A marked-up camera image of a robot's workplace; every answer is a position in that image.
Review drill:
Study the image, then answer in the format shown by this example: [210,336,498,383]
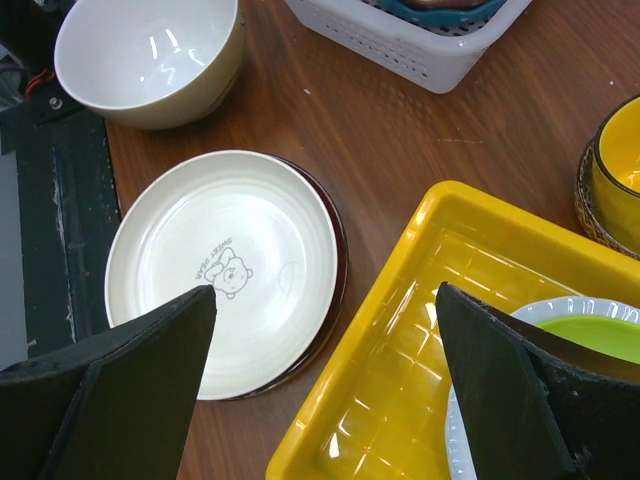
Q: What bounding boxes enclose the yellow plastic tray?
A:
[266,181,639,479]

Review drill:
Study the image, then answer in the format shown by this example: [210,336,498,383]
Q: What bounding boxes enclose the woven coaster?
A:
[574,140,639,260]

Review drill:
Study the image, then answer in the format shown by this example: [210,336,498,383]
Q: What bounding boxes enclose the white bear print plate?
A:
[104,150,337,401]

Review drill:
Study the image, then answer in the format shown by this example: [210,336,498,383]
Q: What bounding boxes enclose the green white bowl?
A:
[444,296,639,479]

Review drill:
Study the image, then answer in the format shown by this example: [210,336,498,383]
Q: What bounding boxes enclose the pink polka dot plate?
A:
[402,0,487,10]

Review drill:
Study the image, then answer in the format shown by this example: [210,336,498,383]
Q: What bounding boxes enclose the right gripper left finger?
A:
[1,286,217,479]

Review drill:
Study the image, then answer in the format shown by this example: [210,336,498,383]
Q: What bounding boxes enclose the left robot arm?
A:
[1,1,75,99]

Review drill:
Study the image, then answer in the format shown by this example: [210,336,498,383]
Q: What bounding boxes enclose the dark bottom plate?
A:
[227,156,349,401]

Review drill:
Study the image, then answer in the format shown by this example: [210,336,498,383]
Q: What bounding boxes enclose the white plastic basket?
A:
[287,0,529,94]

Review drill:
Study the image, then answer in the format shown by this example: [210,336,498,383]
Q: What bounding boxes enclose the white ceramic bowl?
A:
[54,0,246,130]

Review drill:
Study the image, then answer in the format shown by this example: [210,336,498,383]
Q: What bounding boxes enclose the yellow mug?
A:
[592,95,639,251]

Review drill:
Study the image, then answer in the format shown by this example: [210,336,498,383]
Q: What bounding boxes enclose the blue polka dot plate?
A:
[378,1,505,27]

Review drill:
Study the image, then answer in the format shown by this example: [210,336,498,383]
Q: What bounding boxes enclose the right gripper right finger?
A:
[435,282,639,479]

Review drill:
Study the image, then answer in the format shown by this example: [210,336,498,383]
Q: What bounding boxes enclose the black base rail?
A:
[1,104,121,358]

